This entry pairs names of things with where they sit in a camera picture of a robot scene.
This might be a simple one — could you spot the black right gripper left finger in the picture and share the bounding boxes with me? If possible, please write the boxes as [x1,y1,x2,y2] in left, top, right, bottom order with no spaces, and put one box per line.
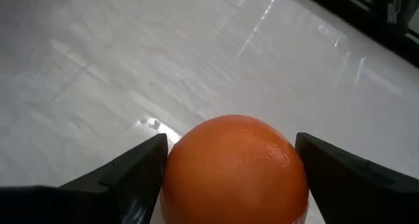
[0,133,169,224]

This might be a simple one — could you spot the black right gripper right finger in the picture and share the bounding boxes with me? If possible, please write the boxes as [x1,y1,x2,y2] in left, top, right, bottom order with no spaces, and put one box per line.
[295,132,419,224]

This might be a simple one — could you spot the orange fruit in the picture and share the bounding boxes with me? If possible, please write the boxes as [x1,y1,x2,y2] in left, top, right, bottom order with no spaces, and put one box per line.
[159,114,310,224]

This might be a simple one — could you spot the black table frame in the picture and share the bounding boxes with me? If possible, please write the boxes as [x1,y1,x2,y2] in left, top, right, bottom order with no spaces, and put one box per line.
[294,0,419,68]

